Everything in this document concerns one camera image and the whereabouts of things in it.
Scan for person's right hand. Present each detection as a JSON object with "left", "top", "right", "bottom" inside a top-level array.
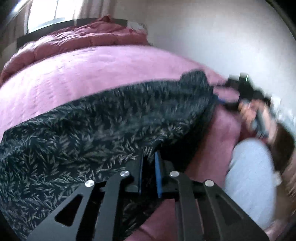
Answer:
[{"left": 238, "top": 100, "right": 277, "bottom": 144}]

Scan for brown sleeved right forearm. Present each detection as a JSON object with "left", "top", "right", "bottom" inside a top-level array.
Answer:
[{"left": 268, "top": 123, "right": 295, "bottom": 174}]

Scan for pink bed sheet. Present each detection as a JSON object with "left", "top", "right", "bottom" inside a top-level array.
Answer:
[{"left": 0, "top": 45, "right": 246, "bottom": 241}]

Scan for pink quilted comforter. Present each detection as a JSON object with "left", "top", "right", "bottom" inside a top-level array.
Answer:
[{"left": 1, "top": 15, "right": 149, "bottom": 85}]

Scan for dark bed headboard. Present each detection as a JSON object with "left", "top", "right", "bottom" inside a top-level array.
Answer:
[{"left": 16, "top": 17, "right": 129, "bottom": 48}]

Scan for bright window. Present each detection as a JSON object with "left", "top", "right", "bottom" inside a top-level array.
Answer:
[{"left": 27, "top": 0, "right": 83, "bottom": 33}]

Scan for dark leaf-print pants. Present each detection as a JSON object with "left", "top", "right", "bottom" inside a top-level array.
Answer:
[{"left": 1, "top": 70, "right": 216, "bottom": 240}]

